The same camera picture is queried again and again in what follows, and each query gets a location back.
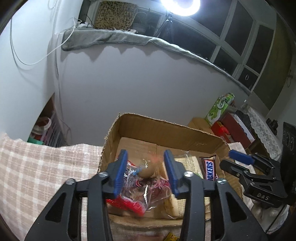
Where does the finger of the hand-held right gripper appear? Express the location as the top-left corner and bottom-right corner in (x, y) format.
(228, 149), (281, 177)
(219, 159), (276, 186)

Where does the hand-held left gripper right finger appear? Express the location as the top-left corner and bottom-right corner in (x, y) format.
(163, 149), (269, 241)

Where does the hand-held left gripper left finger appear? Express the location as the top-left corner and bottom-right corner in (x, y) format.
(24, 149), (129, 241)

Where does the brown chocolate bar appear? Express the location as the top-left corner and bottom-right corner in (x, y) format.
(199, 155), (219, 181)

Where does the clear egg snack packet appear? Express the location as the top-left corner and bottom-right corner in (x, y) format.
(105, 158), (185, 218)

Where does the red cardboard box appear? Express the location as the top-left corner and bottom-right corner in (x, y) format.
(210, 112), (255, 149)

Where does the white lace tablecloth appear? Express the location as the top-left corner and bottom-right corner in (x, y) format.
(242, 104), (284, 161)

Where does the dark metal ornament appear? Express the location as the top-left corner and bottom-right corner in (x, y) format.
(266, 118), (278, 135)

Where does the green tissue box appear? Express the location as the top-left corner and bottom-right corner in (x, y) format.
(205, 92), (235, 127)

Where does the yellow snack packet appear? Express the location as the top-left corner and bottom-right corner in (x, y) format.
(163, 232), (181, 241)

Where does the pink plastic basket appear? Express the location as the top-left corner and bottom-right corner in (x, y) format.
(28, 111), (65, 147)

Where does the pink checked tablecloth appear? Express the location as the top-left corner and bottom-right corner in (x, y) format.
(0, 132), (257, 241)

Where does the olive curtain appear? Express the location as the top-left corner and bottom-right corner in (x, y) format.
(254, 14), (292, 109)

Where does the grey windowsill blanket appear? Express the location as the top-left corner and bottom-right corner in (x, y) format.
(61, 28), (251, 95)

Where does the black tripod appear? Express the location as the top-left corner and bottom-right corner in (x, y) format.
(153, 14), (174, 43)

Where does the leopard print cushion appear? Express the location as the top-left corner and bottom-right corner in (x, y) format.
(94, 1), (138, 30)

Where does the white window frame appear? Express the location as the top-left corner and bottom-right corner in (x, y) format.
(79, 0), (278, 91)

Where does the white cable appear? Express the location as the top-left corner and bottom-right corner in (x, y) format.
(9, 0), (77, 66)

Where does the white ring light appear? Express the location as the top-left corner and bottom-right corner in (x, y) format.
(159, 0), (200, 16)

